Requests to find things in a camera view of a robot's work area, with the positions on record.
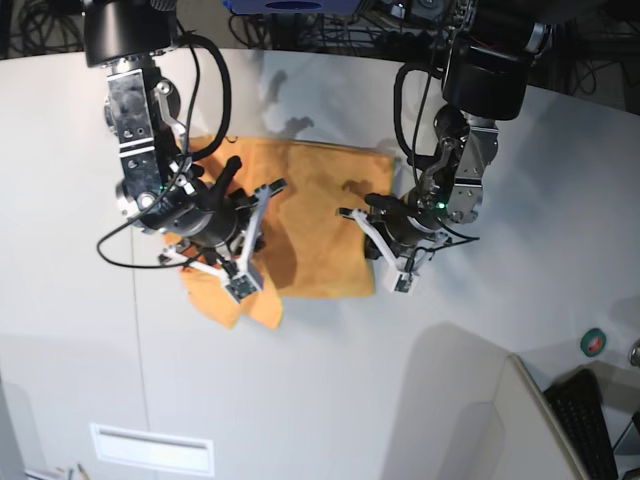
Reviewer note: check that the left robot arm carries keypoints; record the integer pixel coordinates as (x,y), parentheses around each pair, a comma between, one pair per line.
(482,54)

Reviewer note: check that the black keyboard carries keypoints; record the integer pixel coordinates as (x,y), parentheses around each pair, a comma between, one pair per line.
(577,405)

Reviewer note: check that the white partition panel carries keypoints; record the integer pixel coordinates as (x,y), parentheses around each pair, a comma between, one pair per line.
(469,409)

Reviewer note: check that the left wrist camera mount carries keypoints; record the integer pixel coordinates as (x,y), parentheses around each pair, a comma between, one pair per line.
(398,275)

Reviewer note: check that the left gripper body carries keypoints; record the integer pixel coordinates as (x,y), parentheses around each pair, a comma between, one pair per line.
(401,226)

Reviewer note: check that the green tape roll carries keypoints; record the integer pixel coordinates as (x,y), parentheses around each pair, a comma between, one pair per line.
(593,342)

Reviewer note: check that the white table slot plate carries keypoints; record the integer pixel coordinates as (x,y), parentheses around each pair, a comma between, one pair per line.
(153,451)

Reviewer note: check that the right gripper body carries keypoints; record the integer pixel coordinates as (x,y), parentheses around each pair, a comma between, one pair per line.
(221,219)

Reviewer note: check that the orange t-shirt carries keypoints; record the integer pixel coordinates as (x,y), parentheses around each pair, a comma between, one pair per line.
(309,251)

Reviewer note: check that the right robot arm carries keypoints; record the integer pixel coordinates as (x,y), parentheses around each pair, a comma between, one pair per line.
(163,189)

